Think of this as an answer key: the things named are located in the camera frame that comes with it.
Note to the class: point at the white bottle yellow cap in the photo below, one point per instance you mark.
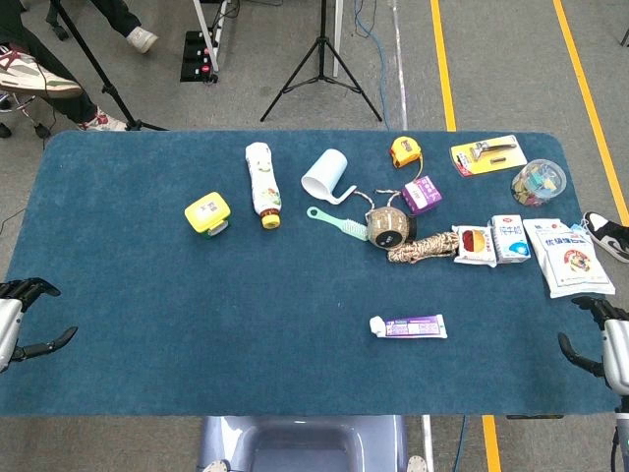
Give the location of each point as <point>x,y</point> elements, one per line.
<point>263,187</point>

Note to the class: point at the person in black trousers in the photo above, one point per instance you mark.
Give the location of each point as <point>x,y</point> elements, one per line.
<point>118,15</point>
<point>59,105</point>

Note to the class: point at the black tripod stand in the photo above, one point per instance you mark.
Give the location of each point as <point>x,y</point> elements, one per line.
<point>98,74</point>
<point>322,44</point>

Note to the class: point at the white shoe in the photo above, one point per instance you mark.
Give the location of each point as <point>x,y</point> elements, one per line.
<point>142,39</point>

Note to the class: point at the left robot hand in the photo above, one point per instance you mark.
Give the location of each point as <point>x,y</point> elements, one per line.
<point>7,319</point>

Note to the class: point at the white snack packet red picture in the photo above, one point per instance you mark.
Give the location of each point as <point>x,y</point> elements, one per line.
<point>474,246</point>

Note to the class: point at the red white sneaker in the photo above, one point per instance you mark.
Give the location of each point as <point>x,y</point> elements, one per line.
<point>34,74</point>
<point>103,122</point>

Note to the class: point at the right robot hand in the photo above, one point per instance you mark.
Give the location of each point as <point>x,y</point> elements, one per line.
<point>616,349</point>

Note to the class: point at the black white sneaker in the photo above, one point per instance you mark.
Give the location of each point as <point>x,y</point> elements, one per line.
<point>609,236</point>

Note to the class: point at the blue binder clip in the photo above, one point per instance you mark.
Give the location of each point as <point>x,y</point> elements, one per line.
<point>580,227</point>

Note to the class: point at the purple small box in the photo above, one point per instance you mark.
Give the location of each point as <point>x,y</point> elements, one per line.
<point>421,195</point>

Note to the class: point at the purple white toothpaste tube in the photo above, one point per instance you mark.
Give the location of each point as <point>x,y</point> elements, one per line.
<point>415,327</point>

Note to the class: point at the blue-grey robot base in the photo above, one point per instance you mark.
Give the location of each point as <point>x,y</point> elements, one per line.
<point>304,442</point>

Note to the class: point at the black office chair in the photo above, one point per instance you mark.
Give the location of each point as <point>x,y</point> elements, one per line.
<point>19,113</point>

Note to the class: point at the black power strip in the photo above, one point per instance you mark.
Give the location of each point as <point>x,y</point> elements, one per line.
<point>199,59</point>

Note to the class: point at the mint green brush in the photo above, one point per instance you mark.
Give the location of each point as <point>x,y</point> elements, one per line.
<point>339,223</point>

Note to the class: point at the yellow lidded green box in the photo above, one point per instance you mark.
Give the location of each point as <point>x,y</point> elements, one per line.
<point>206,211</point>

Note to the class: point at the blue table mat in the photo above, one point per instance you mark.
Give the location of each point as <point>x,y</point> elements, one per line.
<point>196,319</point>

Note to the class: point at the round seed jar black lid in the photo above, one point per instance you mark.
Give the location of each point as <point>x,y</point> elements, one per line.
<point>388,228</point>

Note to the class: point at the white blue milk carton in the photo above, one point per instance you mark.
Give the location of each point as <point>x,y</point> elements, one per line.
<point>511,241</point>

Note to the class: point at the razor on yellow card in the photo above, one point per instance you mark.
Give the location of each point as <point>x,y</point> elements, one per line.
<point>486,156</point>

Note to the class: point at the clear jar of binder clips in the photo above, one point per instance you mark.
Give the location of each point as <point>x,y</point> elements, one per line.
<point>538,183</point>

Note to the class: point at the white frame leg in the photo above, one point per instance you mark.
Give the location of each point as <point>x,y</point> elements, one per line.
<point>209,29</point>

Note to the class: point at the white upright post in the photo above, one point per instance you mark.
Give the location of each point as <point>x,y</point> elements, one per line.
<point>338,34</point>

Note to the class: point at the yellow tape measure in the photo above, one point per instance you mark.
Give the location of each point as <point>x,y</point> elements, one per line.
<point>405,151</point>

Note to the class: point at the white powder bag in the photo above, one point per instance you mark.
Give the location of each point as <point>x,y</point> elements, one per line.
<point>570,260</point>

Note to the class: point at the white plastic mug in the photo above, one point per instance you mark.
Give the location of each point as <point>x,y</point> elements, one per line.
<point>326,172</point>

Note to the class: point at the white table leg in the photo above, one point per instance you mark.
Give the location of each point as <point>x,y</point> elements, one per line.
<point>427,442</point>

